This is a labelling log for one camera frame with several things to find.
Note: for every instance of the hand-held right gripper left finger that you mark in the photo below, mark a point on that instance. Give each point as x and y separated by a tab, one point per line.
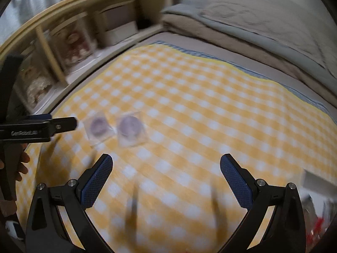
96	181

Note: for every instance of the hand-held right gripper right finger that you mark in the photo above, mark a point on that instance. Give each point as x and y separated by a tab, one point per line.
237	181

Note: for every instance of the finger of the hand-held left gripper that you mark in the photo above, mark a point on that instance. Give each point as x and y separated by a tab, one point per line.
63	126
39	117

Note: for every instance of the white cardboard box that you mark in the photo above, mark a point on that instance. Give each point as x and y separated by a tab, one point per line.
312	179

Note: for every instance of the person's left hand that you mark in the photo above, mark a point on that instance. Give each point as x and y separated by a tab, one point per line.
23	159

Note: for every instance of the clear cylinder doll case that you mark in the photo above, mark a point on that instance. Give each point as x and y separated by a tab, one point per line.
35	84

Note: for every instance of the clear doll display box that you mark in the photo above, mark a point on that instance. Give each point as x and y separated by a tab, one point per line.
76	47

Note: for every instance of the yellow checked mat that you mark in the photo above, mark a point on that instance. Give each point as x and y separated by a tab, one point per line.
197	110

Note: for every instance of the white storage box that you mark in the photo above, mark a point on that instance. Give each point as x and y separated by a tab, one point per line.
118	35

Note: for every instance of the long wooden shelf unit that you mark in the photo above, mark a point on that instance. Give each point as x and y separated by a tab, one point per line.
79	2

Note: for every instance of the beige storage box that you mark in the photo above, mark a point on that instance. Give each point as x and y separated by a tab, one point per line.
115	11

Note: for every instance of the folded beige grey quilt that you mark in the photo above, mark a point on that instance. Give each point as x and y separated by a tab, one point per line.
184	21

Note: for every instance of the beige quilted pillow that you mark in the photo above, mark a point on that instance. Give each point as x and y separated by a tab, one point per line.
237	13

